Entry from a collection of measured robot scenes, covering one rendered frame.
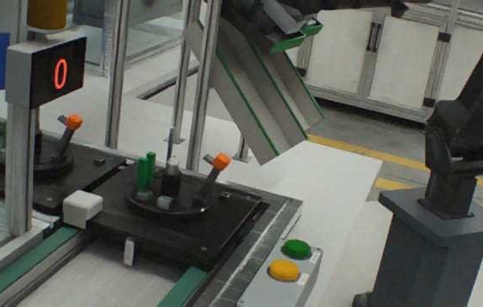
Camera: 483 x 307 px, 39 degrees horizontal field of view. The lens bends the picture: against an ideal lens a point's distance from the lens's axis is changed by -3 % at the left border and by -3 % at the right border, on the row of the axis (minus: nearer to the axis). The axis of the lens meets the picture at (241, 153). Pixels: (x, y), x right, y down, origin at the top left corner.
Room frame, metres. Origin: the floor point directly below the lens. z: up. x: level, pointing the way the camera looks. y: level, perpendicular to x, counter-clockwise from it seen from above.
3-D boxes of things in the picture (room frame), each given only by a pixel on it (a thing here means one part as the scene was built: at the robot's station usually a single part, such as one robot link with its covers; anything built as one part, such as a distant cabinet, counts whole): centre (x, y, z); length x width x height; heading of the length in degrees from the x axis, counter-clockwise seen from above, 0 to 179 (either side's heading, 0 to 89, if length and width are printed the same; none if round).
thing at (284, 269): (0.85, -0.08, 0.96); 0.04 x 0.04 x 0.02
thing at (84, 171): (1.06, 0.35, 1.01); 0.24 x 0.24 x 0.13; 74
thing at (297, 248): (0.92, -0.10, 0.96); 0.04 x 0.04 x 0.02
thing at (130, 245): (0.87, 0.13, 0.95); 0.01 x 0.01 x 0.04; 74
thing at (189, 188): (0.99, 0.10, 0.98); 0.14 x 0.14 x 0.02
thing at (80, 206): (0.92, 0.22, 0.97); 0.05 x 0.05 x 0.04; 74
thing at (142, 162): (0.99, 0.15, 1.01); 0.01 x 0.01 x 0.05; 74
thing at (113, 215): (0.99, 0.10, 0.96); 0.24 x 0.24 x 0.02; 74
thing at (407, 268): (0.93, -0.31, 0.96); 0.15 x 0.15 x 0.20; 29
